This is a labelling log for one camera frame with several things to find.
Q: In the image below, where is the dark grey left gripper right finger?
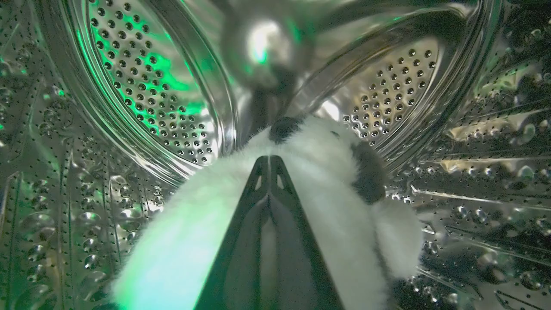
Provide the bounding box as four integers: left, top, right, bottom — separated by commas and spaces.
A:
258, 155, 345, 310

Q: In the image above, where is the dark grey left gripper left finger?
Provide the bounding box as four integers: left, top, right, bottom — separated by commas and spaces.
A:
195, 155, 270, 310

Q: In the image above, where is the white and black plush toy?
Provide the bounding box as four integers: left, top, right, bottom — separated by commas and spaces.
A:
111, 115, 423, 310

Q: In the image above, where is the stainless steel washing machine drum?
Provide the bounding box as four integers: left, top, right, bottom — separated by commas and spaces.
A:
0, 0, 551, 310

